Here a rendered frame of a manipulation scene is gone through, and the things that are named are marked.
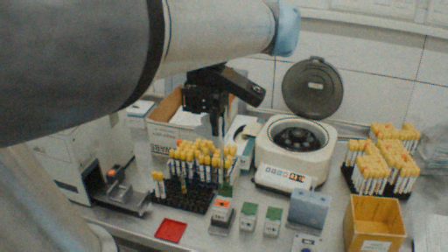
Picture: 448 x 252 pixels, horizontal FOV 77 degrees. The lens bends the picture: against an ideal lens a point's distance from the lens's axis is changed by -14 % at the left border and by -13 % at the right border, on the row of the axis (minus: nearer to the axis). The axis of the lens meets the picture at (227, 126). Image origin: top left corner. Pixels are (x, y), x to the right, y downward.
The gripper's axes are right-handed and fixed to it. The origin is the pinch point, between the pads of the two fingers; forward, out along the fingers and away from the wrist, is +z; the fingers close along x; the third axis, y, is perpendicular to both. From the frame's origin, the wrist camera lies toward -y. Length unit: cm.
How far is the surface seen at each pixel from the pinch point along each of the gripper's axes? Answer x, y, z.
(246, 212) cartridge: 0.5, -6.5, 20.1
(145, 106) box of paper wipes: -45, 45, 21
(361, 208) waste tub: -8.6, -36.7, 21.3
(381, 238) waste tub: 4.0, -40.2, 18.2
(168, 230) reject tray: 6.6, 13.0, 26.7
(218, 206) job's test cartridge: 1.1, 0.7, 19.2
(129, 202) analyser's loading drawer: 3.5, 25.6, 22.8
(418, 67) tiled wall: -55, -56, -4
